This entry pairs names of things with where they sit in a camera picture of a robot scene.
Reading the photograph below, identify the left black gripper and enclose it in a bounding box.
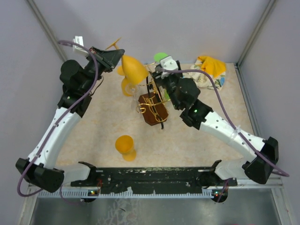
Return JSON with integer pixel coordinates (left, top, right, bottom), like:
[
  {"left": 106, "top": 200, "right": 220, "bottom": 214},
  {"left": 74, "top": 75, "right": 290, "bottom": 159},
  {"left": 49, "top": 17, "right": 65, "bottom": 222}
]
[{"left": 81, "top": 45, "right": 124, "bottom": 93}]

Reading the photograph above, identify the orange wine glass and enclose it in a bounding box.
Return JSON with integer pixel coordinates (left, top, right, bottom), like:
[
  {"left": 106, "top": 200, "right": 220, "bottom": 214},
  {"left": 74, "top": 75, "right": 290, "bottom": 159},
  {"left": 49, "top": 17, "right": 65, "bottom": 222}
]
[
  {"left": 105, "top": 37, "right": 150, "bottom": 84},
  {"left": 117, "top": 66, "right": 134, "bottom": 97},
  {"left": 115, "top": 135, "right": 136, "bottom": 161}
]

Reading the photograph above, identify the green wine glass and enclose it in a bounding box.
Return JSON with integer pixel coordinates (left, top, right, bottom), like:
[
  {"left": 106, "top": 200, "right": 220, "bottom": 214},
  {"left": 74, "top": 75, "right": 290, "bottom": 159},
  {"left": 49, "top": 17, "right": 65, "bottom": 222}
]
[
  {"left": 164, "top": 90, "right": 170, "bottom": 101},
  {"left": 153, "top": 52, "right": 169, "bottom": 63}
]

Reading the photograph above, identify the gold wire wine glass rack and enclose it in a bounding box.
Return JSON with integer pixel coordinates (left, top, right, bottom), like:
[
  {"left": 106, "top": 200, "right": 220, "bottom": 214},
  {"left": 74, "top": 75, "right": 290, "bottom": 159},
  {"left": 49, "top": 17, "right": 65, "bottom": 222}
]
[{"left": 136, "top": 62, "right": 169, "bottom": 129}]

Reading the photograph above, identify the clear wine glass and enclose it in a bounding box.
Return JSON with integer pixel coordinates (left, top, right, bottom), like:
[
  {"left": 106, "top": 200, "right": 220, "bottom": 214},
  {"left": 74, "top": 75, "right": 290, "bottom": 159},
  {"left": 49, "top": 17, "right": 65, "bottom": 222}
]
[{"left": 125, "top": 83, "right": 140, "bottom": 111}]

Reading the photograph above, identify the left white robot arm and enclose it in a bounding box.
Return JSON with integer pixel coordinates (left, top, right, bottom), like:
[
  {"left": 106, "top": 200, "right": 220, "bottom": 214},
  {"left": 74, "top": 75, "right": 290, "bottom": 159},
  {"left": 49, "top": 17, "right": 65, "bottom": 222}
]
[{"left": 15, "top": 47, "right": 125, "bottom": 193}]

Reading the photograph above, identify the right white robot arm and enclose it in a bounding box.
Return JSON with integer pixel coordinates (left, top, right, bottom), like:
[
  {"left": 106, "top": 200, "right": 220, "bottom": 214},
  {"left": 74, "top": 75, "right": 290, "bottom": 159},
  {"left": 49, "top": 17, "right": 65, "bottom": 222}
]
[{"left": 151, "top": 71, "right": 278, "bottom": 186}]

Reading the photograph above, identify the crumpled floral yellow cloth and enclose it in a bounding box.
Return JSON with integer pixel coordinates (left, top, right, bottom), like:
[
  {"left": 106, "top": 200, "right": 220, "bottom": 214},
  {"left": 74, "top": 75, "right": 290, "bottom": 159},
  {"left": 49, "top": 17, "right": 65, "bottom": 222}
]
[{"left": 183, "top": 55, "right": 226, "bottom": 90}]

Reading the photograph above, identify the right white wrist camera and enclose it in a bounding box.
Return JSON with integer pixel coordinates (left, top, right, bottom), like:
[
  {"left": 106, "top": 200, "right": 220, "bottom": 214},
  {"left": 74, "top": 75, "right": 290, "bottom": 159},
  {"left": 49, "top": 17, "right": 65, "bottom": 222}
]
[{"left": 155, "top": 55, "right": 179, "bottom": 78}]

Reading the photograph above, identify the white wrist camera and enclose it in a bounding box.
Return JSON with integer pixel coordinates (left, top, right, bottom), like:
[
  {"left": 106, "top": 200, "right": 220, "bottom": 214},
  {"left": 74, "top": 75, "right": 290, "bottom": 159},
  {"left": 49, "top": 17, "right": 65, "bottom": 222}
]
[
  {"left": 155, "top": 55, "right": 179, "bottom": 78},
  {"left": 72, "top": 35, "right": 90, "bottom": 57}
]

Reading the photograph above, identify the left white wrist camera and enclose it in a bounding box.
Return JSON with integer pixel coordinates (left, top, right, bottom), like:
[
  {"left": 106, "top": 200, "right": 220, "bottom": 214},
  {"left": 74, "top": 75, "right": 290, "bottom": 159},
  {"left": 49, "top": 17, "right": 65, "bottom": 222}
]
[{"left": 72, "top": 35, "right": 90, "bottom": 57}]

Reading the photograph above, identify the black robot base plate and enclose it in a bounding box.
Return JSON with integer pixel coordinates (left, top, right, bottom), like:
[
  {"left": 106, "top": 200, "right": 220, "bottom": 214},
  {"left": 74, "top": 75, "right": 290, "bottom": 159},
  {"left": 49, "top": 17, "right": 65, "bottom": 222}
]
[{"left": 71, "top": 167, "right": 225, "bottom": 195}]

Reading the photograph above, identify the white slotted cable duct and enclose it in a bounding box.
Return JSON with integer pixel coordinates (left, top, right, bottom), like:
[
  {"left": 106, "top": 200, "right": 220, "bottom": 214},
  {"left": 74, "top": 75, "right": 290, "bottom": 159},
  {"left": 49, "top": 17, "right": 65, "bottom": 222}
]
[{"left": 37, "top": 188, "right": 227, "bottom": 199}]

